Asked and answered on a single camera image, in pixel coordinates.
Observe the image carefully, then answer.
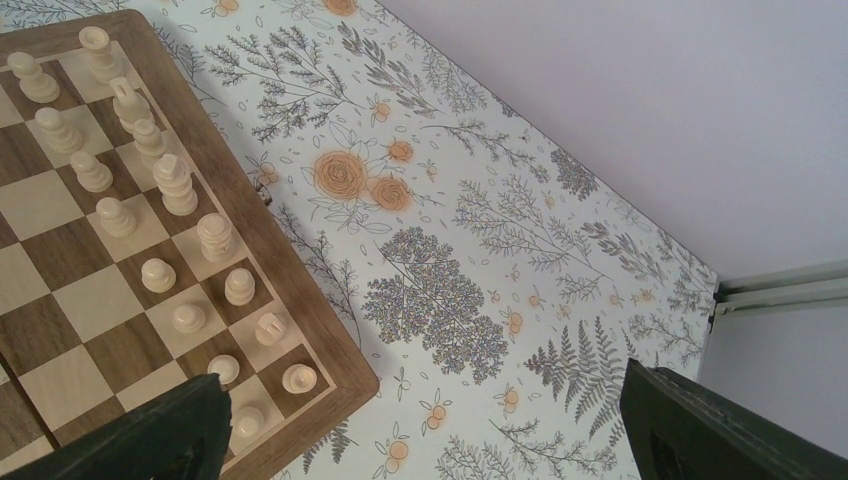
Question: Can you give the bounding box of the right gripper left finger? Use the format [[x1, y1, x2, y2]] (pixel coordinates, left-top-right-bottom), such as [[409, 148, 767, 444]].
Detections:
[[2, 374, 232, 479]]

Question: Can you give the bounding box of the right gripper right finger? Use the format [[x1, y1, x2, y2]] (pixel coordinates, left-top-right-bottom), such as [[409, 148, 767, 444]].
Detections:
[[619, 359, 847, 479]]

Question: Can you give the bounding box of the wooden chessboard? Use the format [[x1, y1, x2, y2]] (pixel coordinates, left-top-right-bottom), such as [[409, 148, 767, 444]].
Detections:
[[1, 10, 378, 479]]

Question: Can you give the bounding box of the light chess pawn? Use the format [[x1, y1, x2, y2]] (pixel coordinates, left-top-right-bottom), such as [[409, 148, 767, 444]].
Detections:
[[7, 51, 61, 104], [207, 354, 241, 385], [232, 406, 266, 438], [70, 150, 113, 193], [34, 107, 84, 154], [141, 257, 177, 293], [96, 197, 137, 238], [172, 303, 206, 334]]

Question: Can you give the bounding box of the light chess bishop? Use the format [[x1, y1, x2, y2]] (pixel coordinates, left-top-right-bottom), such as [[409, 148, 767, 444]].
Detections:
[[133, 119, 168, 169], [224, 267, 256, 306]]

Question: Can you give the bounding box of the light chess king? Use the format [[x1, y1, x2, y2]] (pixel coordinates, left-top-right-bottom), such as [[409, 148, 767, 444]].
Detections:
[[152, 153, 198, 216]]

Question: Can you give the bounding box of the light chess rook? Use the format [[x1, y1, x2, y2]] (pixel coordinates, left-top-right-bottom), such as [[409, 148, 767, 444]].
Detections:
[[281, 364, 318, 395], [78, 26, 125, 84]]

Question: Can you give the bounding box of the floral patterned table mat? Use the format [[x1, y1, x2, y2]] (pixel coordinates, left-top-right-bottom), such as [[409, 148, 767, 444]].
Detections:
[[1, 1, 716, 479]]

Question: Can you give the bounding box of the light chess queen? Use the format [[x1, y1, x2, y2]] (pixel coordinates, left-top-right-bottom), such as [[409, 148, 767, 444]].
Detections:
[[197, 213, 235, 263]]

